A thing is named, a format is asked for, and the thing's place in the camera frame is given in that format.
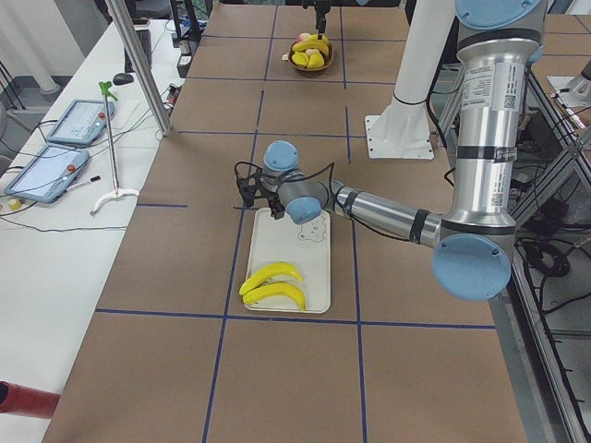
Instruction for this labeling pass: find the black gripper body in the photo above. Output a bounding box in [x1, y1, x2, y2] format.
[235, 166, 283, 209]
[302, 0, 332, 13]

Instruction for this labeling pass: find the yellow banana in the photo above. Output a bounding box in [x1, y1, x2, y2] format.
[292, 34, 331, 57]
[239, 261, 303, 295]
[242, 282, 307, 310]

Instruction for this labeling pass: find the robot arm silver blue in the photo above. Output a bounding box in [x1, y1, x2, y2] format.
[236, 1, 547, 300]

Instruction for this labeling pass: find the brown wicker basket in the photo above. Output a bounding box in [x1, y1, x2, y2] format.
[288, 40, 333, 72]

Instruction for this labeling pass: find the white bear tray plate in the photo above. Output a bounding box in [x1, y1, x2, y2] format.
[242, 209, 331, 314]

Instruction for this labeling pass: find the pink apple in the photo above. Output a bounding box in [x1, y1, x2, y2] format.
[295, 32, 310, 42]

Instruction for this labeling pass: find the yellow pear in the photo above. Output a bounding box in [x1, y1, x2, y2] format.
[307, 53, 326, 71]

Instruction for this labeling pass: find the black box white label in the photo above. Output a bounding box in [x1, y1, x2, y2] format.
[176, 41, 199, 78]

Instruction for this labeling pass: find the black marker pen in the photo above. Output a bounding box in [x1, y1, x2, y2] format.
[66, 175, 102, 192]

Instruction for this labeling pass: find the black computer mouse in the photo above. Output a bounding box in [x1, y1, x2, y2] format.
[113, 73, 134, 86]

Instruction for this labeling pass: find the white grabber stick green tip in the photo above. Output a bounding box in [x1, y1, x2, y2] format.
[90, 81, 139, 216]

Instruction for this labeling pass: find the upper teach pendant tablet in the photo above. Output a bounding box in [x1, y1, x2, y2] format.
[46, 99, 106, 147]

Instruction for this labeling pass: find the teach pendant tablet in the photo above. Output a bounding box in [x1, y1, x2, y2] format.
[4, 143, 90, 203]
[46, 99, 106, 147]

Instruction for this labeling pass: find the lower teach pendant tablet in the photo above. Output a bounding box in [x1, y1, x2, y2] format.
[4, 143, 90, 203]

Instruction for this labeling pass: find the red cylinder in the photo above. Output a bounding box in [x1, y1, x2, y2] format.
[1, 381, 60, 419]

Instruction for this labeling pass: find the aluminium frame post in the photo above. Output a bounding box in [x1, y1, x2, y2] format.
[105, 0, 173, 137]

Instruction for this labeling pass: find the white camera stand pole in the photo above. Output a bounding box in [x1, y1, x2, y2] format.
[365, 0, 455, 160]

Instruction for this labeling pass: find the black cable bundle floor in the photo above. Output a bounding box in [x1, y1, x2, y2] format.
[516, 239, 571, 277]

